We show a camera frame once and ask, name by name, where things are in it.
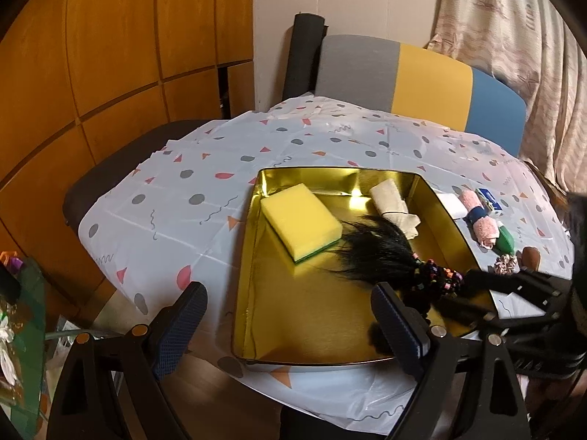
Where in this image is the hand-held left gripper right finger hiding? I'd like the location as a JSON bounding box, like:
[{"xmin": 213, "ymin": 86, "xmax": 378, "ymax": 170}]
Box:
[{"xmin": 371, "ymin": 283, "xmax": 528, "ymax": 440}]

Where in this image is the rattan chair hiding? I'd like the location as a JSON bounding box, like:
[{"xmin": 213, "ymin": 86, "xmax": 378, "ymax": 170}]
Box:
[{"xmin": 523, "ymin": 160, "xmax": 576, "ymax": 205}]

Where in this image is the pink rolled towel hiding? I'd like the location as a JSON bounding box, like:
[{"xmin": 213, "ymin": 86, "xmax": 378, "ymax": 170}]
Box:
[{"xmin": 459, "ymin": 188, "xmax": 500, "ymax": 251}]

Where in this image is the white packet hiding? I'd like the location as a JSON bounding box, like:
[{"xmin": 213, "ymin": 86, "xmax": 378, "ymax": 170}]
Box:
[{"xmin": 435, "ymin": 191, "xmax": 467, "ymax": 219}]

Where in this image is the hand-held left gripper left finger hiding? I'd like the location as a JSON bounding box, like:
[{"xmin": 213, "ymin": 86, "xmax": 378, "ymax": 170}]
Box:
[{"xmin": 46, "ymin": 282, "xmax": 208, "ymax": 440}]

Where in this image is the green glass side table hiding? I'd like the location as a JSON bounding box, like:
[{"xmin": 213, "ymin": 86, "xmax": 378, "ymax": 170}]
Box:
[{"xmin": 0, "ymin": 252, "xmax": 52, "ymax": 440}]

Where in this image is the black rolled mat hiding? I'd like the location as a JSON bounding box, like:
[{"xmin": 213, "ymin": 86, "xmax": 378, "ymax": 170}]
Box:
[{"xmin": 282, "ymin": 13, "xmax": 327, "ymax": 102}]

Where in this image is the purple small object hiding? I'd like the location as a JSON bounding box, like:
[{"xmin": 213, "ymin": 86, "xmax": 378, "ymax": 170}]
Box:
[{"xmin": 0, "ymin": 251, "xmax": 25, "ymax": 272}]

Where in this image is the white patterned tablecloth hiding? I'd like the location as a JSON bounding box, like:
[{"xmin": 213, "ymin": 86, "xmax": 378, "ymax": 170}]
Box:
[{"xmin": 78, "ymin": 94, "xmax": 576, "ymax": 436}]

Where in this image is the blue tissue packet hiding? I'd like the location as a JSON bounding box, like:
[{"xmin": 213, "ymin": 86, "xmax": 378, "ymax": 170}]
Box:
[{"xmin": 477, "ymin": 188, "xmax": 504, "ymax": 214}]

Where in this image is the wooden wardrobe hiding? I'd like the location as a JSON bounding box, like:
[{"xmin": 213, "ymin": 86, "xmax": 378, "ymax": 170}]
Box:
[{"xmin": 0, "ymin": 0, "xmax": 255, "ymax": 326}]

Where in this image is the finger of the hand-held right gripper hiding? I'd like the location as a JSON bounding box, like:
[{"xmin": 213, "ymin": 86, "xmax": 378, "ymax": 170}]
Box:
[
  {"xmin": 465, "ymin": 269, "xmax": 528, "ymax": 296},
  {"xmin": 438, "ymin": 297, "xmax": 502, "ymax": 328}
]

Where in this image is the gold metal tin box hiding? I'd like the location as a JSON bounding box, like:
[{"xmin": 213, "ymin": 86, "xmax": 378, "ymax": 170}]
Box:
[{"xmin": 230, "ymin": 167, "xmax": 498, "ymax": 368}]

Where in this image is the green silicone bottle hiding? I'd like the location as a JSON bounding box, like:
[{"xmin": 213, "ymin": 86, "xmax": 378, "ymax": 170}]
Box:
[{"xmin": 495, "ymin": 221, "xmax": 517, "ymax": 256}]

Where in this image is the black hairpiece with beads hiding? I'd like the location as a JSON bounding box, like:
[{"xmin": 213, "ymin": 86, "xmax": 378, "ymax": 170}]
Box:
[{"xmin": 332, "ymin": 214, "xmax": 478, "ymax": 296}]

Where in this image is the beige cloth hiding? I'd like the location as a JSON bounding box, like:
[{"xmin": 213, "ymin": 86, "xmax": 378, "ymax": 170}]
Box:
[{"xmin": 369, "ymin": 179, "xmax": 423, "ymax": 241}]

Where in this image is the yellow sponge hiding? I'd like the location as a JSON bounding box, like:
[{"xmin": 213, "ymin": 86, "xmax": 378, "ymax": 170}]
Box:
[{"xmin": 260, "ymin": 183, "xmax": 344, "ymax": 264}]

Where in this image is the grey yellow blue chair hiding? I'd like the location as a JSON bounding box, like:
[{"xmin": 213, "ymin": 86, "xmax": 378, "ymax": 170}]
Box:
[{"xmin": 314, "ymin": 34, "xmax": 527, "ymax": 157}]

